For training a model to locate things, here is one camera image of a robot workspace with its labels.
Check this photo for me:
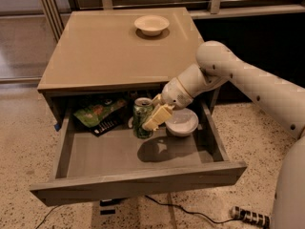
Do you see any black floor cable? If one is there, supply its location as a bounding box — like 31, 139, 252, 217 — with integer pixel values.
144, 194, 236, 225

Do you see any black power strip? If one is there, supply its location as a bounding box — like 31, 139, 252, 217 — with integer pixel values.
231, 206, 271, 229

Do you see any open grey top drawer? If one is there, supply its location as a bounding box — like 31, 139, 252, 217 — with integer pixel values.
30, 99, 247, 206

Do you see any grey cabinet with tan top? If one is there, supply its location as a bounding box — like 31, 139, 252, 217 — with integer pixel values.
36, 7, 225, 126

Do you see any green soda can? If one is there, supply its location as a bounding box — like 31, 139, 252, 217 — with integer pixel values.
132, 97, 153, 139

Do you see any green snack bag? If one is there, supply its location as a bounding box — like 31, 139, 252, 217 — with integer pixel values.
73, 98, 128, 128

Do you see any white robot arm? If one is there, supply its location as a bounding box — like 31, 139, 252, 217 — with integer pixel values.
143, 41, 305, 229

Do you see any black snack packet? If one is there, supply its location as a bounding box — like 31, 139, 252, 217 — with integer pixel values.
90, 114, 123, 136

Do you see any white bowl in drawer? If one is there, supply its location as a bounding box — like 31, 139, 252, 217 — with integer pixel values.
165, 108, 199, 137

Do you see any blue tape piece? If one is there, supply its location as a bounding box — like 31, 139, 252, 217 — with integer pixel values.
53, 122, 61, 132

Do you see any small white curved object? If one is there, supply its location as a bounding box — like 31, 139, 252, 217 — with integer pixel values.
128, 117, 133, 128

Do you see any white bowl on cabinet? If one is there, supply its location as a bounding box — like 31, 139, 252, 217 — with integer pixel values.
134, 15, 170, 36

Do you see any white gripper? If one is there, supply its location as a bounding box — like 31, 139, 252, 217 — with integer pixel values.
142, 77, 193, 131

